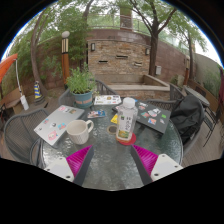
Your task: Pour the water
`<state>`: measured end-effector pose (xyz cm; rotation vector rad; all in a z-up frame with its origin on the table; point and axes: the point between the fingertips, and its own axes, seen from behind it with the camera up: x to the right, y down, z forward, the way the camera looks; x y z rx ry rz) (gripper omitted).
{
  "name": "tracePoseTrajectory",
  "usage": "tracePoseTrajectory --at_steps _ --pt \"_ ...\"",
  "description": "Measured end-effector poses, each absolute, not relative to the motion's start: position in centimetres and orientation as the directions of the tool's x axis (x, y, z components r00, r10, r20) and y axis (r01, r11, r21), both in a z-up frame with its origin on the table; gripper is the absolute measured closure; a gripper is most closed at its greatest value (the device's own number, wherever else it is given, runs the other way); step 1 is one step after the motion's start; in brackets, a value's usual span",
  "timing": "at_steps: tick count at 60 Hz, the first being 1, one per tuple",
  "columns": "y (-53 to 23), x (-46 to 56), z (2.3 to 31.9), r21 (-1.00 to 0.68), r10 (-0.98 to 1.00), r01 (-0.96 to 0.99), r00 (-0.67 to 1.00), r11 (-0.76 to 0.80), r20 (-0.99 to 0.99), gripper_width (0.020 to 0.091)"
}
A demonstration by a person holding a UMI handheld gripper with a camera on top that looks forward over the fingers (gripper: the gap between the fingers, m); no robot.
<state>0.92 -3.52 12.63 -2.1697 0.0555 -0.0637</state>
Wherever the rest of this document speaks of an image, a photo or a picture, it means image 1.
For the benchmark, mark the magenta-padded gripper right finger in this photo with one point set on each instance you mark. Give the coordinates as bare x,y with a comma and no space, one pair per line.
146,159

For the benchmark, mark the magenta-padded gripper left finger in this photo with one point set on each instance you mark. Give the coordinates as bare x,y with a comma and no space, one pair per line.
78,160

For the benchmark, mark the clear white-capped drink bottle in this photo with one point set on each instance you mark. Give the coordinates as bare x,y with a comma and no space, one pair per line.
126,120

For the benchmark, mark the flat round red coaster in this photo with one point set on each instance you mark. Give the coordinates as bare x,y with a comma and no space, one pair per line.
131,141

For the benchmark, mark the white ribbed mug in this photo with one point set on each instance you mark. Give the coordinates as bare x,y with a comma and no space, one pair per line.
77,132

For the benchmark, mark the silver laptop with stickers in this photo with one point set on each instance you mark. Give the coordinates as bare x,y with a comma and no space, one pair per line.
58,123

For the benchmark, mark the brown tape roll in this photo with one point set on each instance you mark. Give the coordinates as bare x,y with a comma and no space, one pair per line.
109,130

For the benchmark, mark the black laptop with stickers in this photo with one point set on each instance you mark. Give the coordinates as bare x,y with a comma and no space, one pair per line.
153,116

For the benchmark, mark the small colourful sticker card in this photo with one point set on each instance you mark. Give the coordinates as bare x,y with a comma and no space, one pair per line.
96,114

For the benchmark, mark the yellow card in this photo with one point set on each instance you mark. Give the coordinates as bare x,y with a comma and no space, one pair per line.
114,119

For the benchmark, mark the black backpack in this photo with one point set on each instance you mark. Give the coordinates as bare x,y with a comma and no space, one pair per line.
186,116

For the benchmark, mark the black metal chair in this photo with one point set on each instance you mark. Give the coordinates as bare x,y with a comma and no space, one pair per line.
213,123

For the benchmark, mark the yellow and blue striped cone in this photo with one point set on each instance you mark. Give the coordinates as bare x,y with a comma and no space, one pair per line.
39,93

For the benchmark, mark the green plant in blue pot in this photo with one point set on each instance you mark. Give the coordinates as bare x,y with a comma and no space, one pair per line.
81,81

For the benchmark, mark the white umbrella pole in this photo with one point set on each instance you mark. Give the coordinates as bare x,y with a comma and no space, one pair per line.
24,101

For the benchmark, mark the black metal table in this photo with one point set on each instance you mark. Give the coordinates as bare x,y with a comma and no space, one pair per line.
196,95

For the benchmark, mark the dark red closed umbrella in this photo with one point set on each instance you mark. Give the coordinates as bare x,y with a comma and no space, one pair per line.
221,86

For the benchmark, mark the tree with curved trunk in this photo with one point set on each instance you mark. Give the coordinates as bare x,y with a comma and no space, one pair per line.
35,60

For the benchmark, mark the tree with dark forked trunk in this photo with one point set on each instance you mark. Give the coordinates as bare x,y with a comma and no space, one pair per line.
153,50

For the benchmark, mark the orange patio umbrella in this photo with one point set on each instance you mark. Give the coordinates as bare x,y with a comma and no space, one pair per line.
6,63

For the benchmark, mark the grey wall box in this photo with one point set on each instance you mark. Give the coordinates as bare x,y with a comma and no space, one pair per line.
158,70

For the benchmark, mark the black wall lantern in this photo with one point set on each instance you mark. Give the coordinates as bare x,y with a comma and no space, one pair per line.
93,46
147,51

